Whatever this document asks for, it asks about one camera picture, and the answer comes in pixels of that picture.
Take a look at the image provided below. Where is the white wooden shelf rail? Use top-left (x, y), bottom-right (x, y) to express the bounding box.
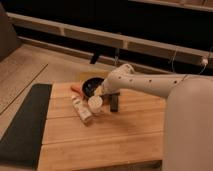
top-left (7, 12), bottom-right (213, 66)

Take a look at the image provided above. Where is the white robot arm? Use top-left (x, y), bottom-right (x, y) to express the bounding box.
top-left (95, 64), bottom-right (213, 171)

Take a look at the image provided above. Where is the white hanging cable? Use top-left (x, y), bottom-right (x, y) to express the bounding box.
top-left (170, 46), bottom-right (213, 76)

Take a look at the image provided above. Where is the dark floor mat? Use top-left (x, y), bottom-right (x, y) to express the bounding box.
top-left (0, 84), bottom-right (52, 168)

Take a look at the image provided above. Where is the dark ceramic bowl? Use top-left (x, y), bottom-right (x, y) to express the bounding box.
top-left (82, 77), bottom-right (104, 99)

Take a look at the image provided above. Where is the black rectangular block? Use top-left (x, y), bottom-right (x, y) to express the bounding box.
top-left (110, 94), bottom-right (119, 112)

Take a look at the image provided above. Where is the orange carrot toy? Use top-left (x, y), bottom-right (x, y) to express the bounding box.
top-left (71, 86), bottom-right (83, 96)

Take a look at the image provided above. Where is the white plastic bottle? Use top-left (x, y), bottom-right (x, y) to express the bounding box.
top-left (71, 95), bottom-right (93, 124)

